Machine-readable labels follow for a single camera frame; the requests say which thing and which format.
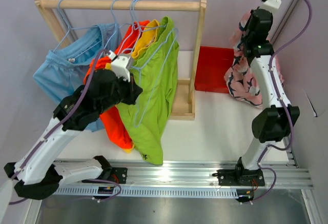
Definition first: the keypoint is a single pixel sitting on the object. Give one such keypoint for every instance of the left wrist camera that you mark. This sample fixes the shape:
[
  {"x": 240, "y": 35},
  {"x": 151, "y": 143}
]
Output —
[{"x": 120, "y": 65}]

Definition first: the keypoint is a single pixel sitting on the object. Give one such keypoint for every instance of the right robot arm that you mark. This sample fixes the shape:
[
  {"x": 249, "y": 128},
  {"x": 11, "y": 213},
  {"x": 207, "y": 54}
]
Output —
[{"x": 278, "y": 116}]

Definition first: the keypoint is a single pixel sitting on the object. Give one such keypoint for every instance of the red plastic tray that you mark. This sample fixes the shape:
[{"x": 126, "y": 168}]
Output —
[{"x": 212, "y": 65}]

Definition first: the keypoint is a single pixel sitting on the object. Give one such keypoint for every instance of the light blue shorts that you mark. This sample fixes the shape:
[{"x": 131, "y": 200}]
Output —
[{"x": 63, "y": 70}]

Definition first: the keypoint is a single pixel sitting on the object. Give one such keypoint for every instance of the blue wire hanger orange shorts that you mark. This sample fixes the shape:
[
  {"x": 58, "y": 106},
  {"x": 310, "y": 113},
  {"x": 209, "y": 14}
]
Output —
[{"x": 115, "y": 16}]

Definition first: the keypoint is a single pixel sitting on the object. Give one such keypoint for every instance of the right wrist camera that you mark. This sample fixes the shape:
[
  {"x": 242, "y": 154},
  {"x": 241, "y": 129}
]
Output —
[{"x": 270, "y": 5}]

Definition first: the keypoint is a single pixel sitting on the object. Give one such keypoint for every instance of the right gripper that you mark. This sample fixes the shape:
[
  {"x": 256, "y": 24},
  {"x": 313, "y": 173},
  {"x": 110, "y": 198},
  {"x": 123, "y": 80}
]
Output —
[{"x": 251, "y": 12}]

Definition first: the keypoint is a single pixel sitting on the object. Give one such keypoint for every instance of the wooden clothes rack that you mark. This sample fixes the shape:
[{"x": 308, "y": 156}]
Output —
[{"x": 184, "y": 102}]

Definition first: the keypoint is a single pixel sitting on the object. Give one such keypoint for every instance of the grey slotted cable duct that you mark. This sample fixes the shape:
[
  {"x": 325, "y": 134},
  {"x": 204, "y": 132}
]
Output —
[{"x": 212, "y": 192}]

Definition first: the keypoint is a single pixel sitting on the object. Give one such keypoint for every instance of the lime green shorts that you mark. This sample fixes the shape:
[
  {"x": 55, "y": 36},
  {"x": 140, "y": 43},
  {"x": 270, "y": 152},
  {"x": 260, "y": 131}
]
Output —
[{"x": 147, "y": 137}]

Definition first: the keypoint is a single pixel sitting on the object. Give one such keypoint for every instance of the pink patterned shorts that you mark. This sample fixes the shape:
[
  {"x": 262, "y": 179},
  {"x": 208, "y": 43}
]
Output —
[{"x": 240, "y": 80}]

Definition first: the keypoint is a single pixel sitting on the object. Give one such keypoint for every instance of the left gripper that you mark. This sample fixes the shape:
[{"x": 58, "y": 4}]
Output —
[{"x": 134, "y": 90}]

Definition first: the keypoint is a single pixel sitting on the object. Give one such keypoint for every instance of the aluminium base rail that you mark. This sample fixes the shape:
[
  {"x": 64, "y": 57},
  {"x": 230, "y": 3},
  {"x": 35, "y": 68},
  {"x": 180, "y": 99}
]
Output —
[{"x": 182, "y": 174}]

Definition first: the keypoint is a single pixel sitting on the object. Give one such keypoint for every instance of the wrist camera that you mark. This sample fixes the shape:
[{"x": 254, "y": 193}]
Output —
[
  {"x": 270, "y": 5},
  {"x": 120, "y": 65}
]

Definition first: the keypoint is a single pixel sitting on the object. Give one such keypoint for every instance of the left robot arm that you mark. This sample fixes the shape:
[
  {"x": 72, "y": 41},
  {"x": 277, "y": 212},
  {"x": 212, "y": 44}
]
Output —
[{"x": 36, "y": 174}]

